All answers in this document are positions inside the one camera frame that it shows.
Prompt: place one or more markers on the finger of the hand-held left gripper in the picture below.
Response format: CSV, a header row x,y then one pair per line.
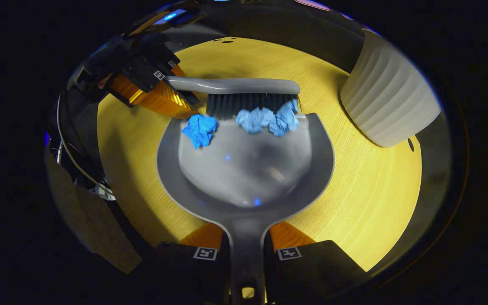
x,y
151,82
161,55

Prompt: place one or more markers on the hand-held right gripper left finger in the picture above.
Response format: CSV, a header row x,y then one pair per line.
x,y
184,271

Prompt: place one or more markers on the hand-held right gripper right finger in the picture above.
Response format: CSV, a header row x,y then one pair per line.
x,y
311,271

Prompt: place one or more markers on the dark blue paper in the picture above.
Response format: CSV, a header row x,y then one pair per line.
x,y
200,130

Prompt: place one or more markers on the small grey broom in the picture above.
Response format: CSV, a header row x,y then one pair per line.
x,y
235,86

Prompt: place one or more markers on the grey plastic dustpan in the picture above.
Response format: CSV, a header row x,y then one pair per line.
x,y
244,169

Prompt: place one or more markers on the white ribbed garbage bin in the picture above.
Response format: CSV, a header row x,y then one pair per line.
x,y
388,93

